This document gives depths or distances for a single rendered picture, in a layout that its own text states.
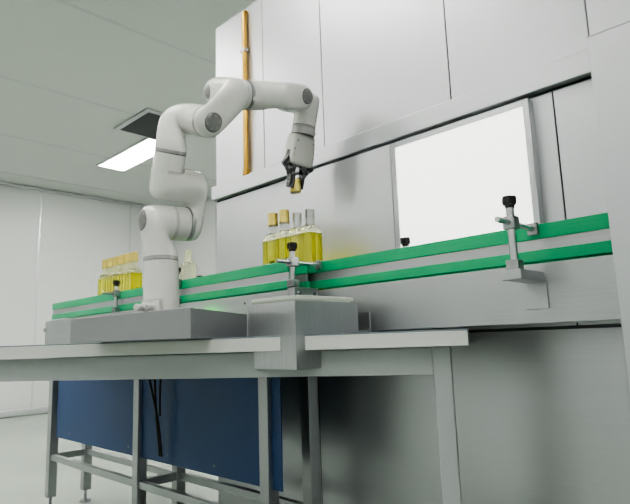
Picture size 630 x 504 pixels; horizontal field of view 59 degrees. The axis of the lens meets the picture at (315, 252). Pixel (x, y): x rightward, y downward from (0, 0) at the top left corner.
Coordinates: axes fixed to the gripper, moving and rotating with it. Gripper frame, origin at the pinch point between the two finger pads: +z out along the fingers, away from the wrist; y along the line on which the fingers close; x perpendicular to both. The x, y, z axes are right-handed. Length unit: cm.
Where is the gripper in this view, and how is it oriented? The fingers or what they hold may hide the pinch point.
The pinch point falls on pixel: (295, 182)
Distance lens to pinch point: 181.7
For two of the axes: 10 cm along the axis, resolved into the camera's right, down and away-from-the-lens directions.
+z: -1.5, 9.9, 0.2
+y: -6.9, -0.9, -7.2
